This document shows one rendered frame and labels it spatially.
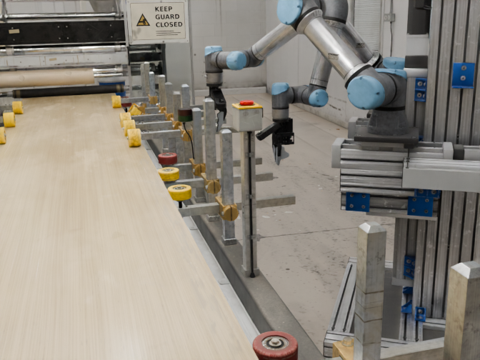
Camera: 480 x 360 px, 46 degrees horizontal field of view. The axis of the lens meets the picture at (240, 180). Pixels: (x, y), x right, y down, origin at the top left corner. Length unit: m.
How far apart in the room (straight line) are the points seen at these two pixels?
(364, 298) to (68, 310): 0.59
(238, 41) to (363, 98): 9.36
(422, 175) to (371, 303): 1.07
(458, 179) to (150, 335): 1.27
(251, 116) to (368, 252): 0.73
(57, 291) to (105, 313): 0.16
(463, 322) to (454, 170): 1.30
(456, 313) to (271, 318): 0.82
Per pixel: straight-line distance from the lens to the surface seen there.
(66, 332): 1.14
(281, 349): 1.02
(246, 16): 11.30
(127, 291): 1.26
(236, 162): 2.48
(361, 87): 1.97
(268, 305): 1.59
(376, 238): 0.96
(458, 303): 0.77
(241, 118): 1.58
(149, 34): 4.59
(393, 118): 2.11
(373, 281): 0.99
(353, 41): 2.62
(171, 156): 2.39
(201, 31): 11.13
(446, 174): 2.02
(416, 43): 2.35
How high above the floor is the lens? 1.46
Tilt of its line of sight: 16 degrees down
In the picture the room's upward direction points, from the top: 1 degrees counter-clockwise
